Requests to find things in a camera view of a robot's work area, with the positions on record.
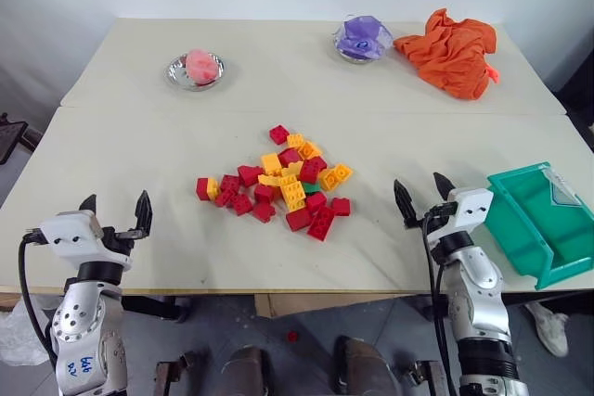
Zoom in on black stand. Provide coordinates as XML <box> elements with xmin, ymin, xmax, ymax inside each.
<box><xmin>0</xmin><ymin>112</ymin><xmax>45</xmax><ymax>166</ymax></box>

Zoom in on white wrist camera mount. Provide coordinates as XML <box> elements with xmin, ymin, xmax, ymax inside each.
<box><xmin>38</xmin><ymin>210</ymin><xmax>134</xmax><ymax>272</ymax></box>
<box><xmin>446</xmin><ymin>187</ymin><xmax>495</xmax><ymax>231</ymax></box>

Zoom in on crumpled orange cloth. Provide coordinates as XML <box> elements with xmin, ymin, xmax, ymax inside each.
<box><xmin>393</xmin><ymin>7</ymin><xmax>498</xmax><ymax>102</ymax></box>

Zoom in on small metal bowl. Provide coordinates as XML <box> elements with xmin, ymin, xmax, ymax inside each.
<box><xmin>331</xmin><ymin>27</ymin><xmax>389</xmax><ymax>65</ymax></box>

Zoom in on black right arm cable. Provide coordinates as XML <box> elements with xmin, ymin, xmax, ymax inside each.
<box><xmin>420</xmin><ymin>209</ymin><xmax>459</xmax><ymax>396</ymax></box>

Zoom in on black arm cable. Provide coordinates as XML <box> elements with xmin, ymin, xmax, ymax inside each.
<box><xmin>18</xmin><ymin>227</ymin><xmax>59</xmax><ymax>365</ymax></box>
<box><xmin>420</xmin><ymin>209</ymin><xmax>459</xmax><ymax>396</ymax></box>

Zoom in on purple crumpled bag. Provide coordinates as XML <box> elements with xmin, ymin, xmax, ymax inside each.
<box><xmin>335</xmin><ymin>14</ymin><xmax>394</xmax><ymax>61</ymax></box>

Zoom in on dark metal bracket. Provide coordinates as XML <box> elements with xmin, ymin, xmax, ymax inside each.
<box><xmin>154</xmin><ymin>351</ymin><xmax>198</xmax><ymax>396</ymax></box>
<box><xmin>402</xmin><ymin>358</ymin><xmax>447</xmax><ymax>396</ymax></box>

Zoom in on dark rounded shape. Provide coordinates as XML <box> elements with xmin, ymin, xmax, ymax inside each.
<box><xmin>333</xmin><ymin>335</ymin><xmax>401</xmax><ymax>396</ymax></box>
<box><xmin>220</xmin><ymin>344</ymin><xmax>271</xmax><ymax>396</ymax></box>

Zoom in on green plastic bin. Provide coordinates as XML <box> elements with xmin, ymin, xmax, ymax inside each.
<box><xmin>484</xmin><ymin>161</ymin><xmax>594</xmax><ymax>291</ymax></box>

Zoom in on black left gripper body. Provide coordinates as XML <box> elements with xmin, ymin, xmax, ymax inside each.
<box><xmin>98</xmin><ymin>226</ymin><xmax>149</xmax><ymax>259</ymax></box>

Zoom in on clear plastic label card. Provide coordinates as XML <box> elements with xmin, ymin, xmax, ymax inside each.
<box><xmin>543</xmin><ymin>169</ymin><xmax>586</xmax><ymax>208</ymax></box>

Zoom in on clear plastic bag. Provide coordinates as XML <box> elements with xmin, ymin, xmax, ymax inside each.
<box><xmin>0</xmin><ymin>300</ymin><xmax>53</xmax><ymax>366</ymax></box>

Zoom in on shiny metal plate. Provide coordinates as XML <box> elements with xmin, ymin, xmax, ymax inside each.
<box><xmin>162</xmin><ymin>52</ymin><xmax>229</xmax><ymax>92</ymax></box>

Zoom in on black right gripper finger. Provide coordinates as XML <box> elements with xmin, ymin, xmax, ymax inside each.
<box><xmin>393</xmin><ymin>178</ymin><xmax>419</xmax><ymax>230</ymax></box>
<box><xmin>433</xmin><ymin>172</ymin><xmax>454</xmax><ymax>205</ymax></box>

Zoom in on pink sponge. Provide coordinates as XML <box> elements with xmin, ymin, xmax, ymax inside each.
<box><xmin>185</xmin><ymin>48</ymin><xmax>219</xmax><ymax>86</ymax></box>

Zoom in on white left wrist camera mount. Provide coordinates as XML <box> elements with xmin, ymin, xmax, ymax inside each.
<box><xmin>38</xmin><ymin>210</ymin><xmax>134</xmax><ymax>272</ymax></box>

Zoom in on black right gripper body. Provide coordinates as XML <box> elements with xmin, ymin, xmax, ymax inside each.
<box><xmin>407</xmin><ymin>202</ymin><xmax>465</xmax><ymax>248</ymax></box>

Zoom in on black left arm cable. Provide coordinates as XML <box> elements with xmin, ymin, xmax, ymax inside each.
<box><xmin>18</xmin><ymin>227</ymin><xmax>59</xmax><ymax>365</ymax></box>

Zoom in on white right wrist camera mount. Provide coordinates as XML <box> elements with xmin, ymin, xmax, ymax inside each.
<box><xmin>446</xmin><ymin>187</ymin><xmax>495</xmax><ymax>231</ymax></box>

